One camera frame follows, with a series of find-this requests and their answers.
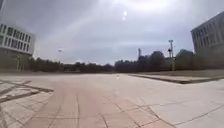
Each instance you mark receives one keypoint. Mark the distant slim tower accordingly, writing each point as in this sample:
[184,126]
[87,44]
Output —
[139,53]

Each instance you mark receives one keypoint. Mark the pale stone paved plaza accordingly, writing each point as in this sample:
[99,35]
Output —
[100,96]

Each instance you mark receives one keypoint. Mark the row of trees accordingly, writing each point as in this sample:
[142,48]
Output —
[156,62]

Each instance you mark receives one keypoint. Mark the pale street lamp pole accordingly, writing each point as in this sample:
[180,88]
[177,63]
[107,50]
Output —
[60,55]

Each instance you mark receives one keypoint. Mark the tall pole with lamps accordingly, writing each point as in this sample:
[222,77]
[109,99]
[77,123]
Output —
[171,55]

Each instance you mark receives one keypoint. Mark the low raised stone platform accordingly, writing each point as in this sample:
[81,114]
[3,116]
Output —
[180,78]

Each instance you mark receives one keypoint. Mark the pale building with dark windows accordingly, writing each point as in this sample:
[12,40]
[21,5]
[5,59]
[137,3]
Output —
[16,40]

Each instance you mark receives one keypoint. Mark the grey building with window rows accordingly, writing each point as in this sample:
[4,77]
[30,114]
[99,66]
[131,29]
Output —
[210,35]

